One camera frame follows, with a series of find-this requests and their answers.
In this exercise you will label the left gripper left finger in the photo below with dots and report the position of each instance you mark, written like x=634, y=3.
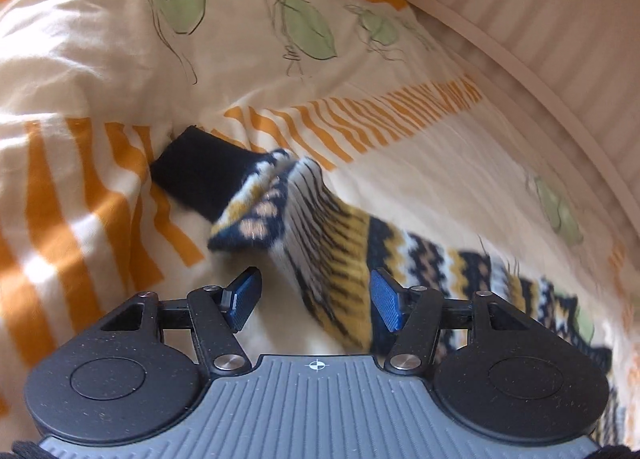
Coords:
x=217, y=314

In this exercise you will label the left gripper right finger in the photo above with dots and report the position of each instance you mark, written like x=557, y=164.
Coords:
x=407, y=320

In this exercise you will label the navy yellow patterned knit sweater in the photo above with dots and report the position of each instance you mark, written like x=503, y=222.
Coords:
x=509, y=361

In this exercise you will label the white leaf-print duvet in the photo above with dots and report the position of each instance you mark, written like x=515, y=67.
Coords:
x=93, y=91

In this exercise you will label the white wooden bed frame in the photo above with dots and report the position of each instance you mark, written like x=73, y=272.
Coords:
x=580, y=60

